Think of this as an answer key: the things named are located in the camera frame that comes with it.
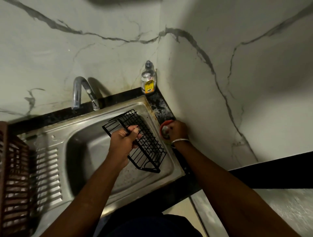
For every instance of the chrome faucet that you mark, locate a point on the chrome faucet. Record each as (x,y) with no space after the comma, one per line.
(77,90)

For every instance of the person's left hand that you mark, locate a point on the person's left hand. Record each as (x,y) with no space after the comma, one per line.
(121,146)

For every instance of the stainless steel sink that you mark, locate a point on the stainless steel sink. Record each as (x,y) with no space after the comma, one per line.
(85,146)

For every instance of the person's right hand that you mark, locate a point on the person's right hand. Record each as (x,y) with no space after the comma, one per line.
(179,130)

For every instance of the person's left forearm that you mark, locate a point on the person's left forearm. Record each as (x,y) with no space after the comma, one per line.
(85,200)

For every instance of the black wire rack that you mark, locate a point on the black wire rack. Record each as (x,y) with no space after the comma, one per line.
(146,136)

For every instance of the person's dark clothing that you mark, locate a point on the person's dark clothing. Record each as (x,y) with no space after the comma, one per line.
(146,227)

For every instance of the orange round container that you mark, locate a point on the orange round container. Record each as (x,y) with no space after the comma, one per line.
(164,122)

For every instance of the brown plastic dish basket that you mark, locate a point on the brown plastic dish basket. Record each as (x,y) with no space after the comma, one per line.
(14,183)

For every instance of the clear dish soap bottle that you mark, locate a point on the clear dish soap bottle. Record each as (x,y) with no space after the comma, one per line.
(148,78)

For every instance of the person's right forearm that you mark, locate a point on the person's right forearm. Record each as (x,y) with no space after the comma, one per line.
(227,195)

